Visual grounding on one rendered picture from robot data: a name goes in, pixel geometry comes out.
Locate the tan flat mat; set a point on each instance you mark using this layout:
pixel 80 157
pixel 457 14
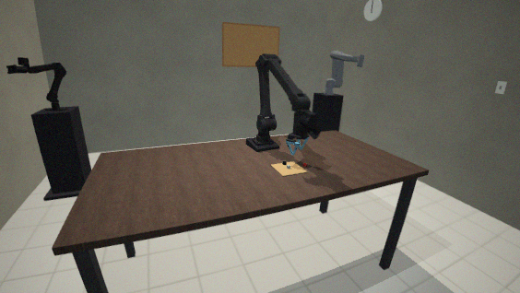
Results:
pixel 284 171

